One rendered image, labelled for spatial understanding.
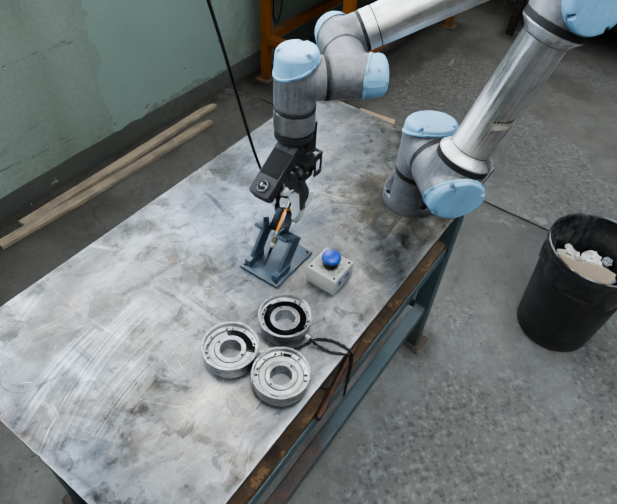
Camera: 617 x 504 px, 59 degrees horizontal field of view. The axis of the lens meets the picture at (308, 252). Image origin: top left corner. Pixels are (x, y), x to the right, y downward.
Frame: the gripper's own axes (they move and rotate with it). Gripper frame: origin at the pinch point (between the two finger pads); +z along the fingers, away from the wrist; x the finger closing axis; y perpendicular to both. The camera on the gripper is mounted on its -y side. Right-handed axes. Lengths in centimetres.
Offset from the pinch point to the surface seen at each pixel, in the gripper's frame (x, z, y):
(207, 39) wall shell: 148, 59, 131
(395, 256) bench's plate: -20.2, 11.8, 14.9
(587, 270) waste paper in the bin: -61, 57, 91
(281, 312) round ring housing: -10.3, 9.7, -14.3
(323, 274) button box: -12.3, 7.3, -2.8
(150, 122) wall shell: 148, 86, 85
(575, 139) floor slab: -31, 92, 225
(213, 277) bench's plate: 7.5, 11.8, -14.5
